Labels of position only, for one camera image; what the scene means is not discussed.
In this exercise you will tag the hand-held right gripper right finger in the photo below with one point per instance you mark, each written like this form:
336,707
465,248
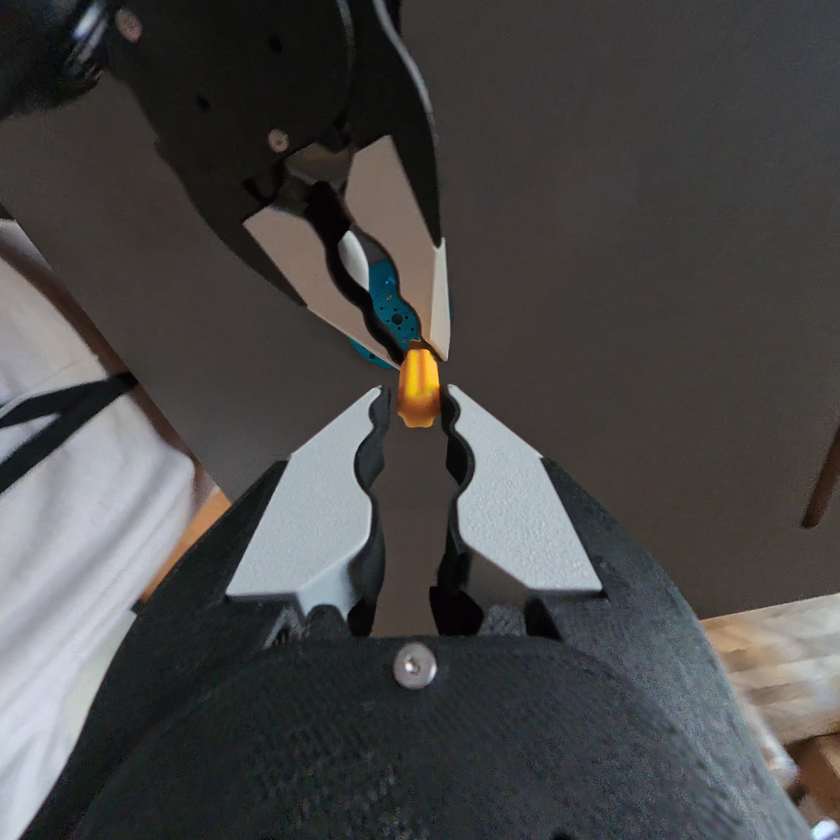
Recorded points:
525,525

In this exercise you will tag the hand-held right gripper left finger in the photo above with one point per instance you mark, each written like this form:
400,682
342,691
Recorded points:
302,531

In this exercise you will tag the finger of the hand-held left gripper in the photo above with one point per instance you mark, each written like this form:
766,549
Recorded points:
400,210
295,256

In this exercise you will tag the blue disc with square bracket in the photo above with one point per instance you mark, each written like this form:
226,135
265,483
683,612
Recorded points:
394,308

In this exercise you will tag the yellow screwdriver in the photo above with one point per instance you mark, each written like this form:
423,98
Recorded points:
418,387

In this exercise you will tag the grey desk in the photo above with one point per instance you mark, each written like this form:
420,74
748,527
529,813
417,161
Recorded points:
590,262

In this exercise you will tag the person's white shirt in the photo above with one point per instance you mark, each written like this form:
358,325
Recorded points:
79,558

